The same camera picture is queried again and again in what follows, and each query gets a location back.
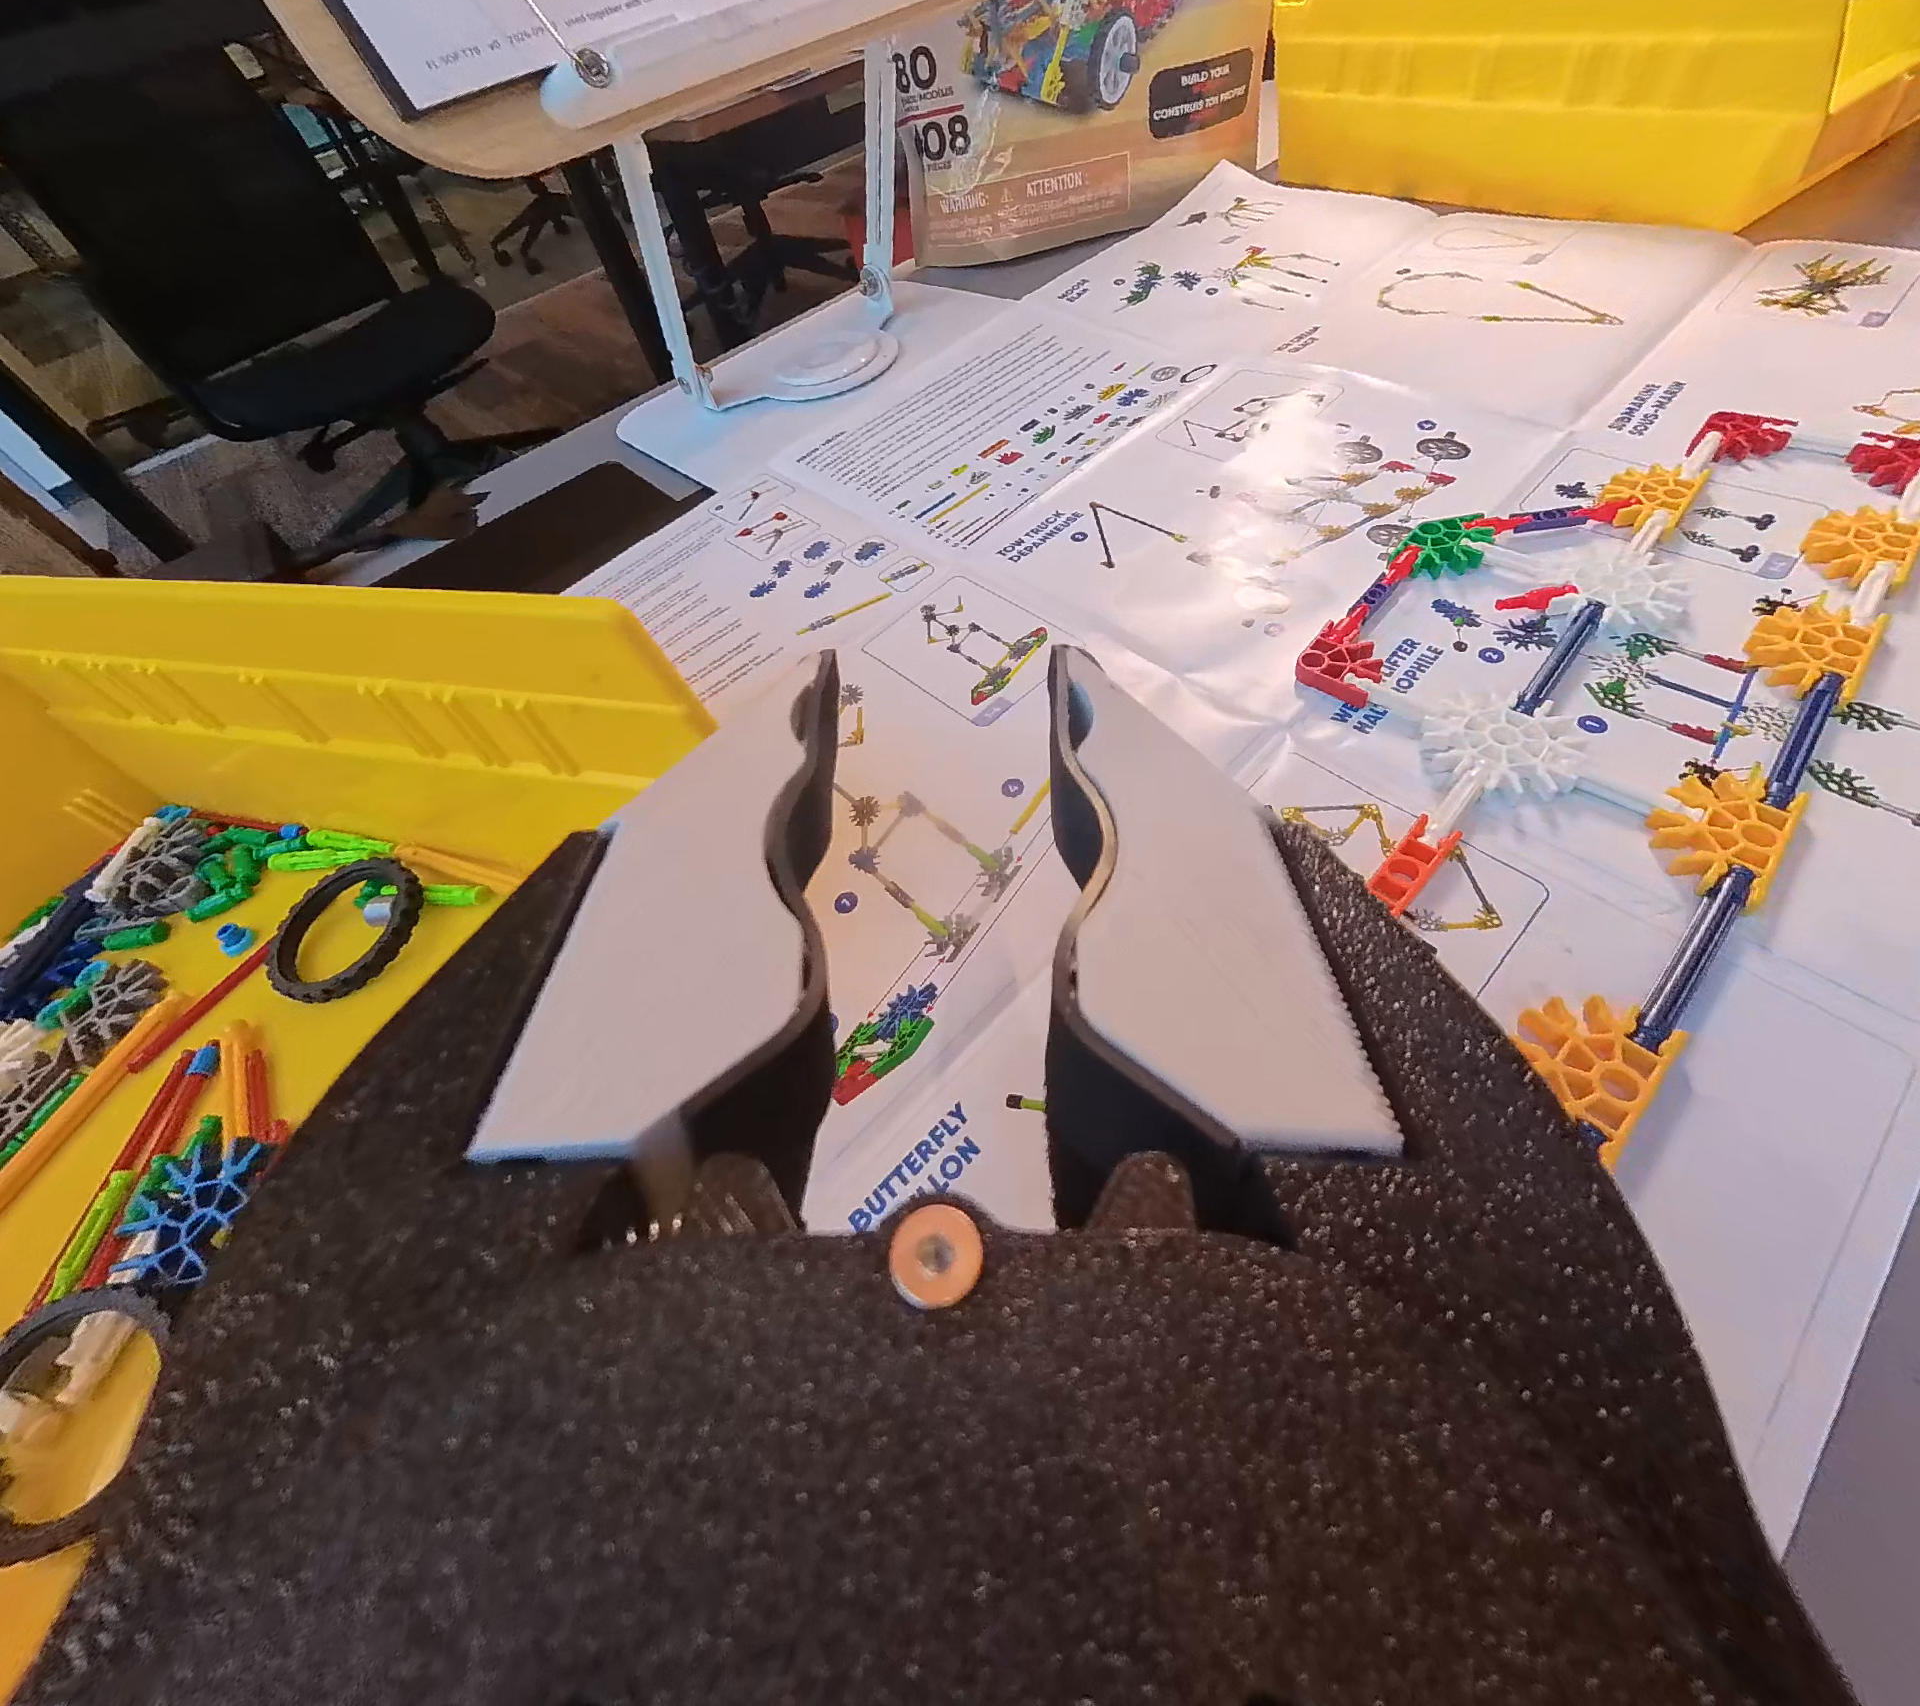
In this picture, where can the black office chair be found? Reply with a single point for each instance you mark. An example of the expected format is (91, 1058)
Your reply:
(270, 296)

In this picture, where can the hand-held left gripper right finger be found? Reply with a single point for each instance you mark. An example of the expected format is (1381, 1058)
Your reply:
(1230, 987)

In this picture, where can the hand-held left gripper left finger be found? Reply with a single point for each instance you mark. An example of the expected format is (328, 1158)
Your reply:
(646, 987)

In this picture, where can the toy building instruction sheet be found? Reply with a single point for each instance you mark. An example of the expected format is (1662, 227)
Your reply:
(1201, 476)

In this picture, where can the flat dark device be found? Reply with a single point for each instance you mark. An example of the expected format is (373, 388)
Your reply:
(556, 522)

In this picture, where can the construction toy box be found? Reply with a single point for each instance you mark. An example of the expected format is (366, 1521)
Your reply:
(1036, 176)

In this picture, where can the pile of toy rods and connectors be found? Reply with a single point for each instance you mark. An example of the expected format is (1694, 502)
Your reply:
(150, 987)

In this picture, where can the colourful rod connector toy model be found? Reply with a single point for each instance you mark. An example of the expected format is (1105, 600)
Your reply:
(1501, 746)

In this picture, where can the black toy tyre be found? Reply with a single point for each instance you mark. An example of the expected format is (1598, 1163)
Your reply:
(292, 942)

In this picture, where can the white round disc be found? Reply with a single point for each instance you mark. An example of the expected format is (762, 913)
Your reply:
(690, 432)

